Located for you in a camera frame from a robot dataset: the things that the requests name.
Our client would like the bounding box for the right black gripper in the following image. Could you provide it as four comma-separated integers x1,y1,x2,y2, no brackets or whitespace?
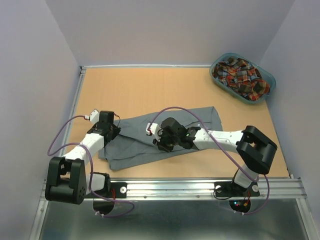
152,129,180,153

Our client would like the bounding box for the grey long sleeve shirt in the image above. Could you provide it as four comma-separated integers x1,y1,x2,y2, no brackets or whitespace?
98,106,223,171

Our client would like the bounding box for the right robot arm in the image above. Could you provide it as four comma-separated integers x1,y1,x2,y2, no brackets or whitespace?
146,117,278,197

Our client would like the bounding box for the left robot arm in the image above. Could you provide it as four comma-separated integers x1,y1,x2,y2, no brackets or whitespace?
44,109,121,205

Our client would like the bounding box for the plaid long sleeve shirt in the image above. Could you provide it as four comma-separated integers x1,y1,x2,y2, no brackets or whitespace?
211,56,271,102

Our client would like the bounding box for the teal plastic basket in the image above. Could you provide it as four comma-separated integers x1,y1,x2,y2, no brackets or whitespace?
209,53,276,105

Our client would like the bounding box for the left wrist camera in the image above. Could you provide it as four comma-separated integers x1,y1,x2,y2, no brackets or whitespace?
84,109,100,124

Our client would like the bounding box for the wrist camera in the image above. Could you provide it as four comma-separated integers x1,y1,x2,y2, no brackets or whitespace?
84,109,100,124
145,123,163,142

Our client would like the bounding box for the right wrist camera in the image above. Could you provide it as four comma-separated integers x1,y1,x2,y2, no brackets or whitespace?
145,123,163,142

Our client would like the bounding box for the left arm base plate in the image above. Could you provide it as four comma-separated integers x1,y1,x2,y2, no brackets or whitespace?
94,182,128,199

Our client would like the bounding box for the aluminium back rail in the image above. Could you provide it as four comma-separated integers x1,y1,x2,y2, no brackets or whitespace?
80,64,211,70

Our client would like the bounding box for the aluminium rail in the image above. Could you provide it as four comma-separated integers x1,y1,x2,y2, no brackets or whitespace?
80,64,211,70
39,177,308,201

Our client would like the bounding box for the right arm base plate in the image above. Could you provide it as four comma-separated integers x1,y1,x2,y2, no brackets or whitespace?
214,181,260,199

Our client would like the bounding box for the aluminium front rail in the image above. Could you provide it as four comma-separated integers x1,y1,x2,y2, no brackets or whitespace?
39,177,308,201

